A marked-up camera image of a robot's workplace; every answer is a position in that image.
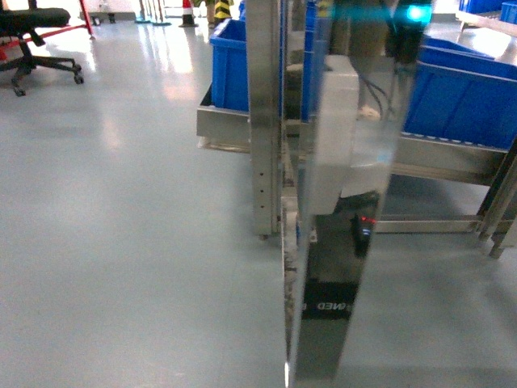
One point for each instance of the blue plastic bin left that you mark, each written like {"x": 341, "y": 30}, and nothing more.
{"x": 229, "y": 66}

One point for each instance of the blue plastic bin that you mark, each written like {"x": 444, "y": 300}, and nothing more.
{"x": 229, "y": 66}
{"x": 461, "y": 94}

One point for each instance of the red white traffic cone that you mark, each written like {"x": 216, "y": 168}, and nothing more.
{"x": 188, "y": 18}

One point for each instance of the yellow black striped bollard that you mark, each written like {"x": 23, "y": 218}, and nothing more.
{"x": 222, "y": 10}

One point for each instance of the blue plastic bin right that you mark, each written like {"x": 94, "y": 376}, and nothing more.
{"x": 461, "y": 94}

